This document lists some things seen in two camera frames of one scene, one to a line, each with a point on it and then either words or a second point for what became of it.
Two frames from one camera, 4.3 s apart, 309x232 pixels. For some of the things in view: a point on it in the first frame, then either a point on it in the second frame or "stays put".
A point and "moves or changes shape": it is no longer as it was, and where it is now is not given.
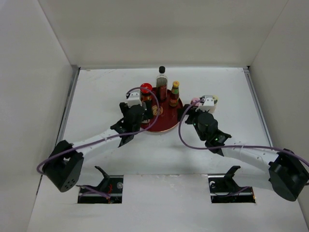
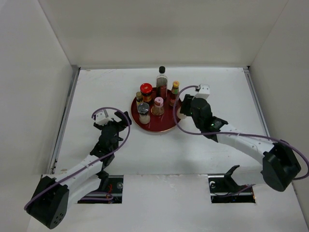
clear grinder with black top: (147, 115) stays put
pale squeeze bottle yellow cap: (216, 98) moves or changes shape
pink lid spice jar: (194, 99) moves or changes shape
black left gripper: (124, 108) -> (123, 118)
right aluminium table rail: (247, 70) stays put
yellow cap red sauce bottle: (174, 96) stays put
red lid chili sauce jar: (146, 89) stays put
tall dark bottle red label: (161, 84) stays put
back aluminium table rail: (117, 67) stays put
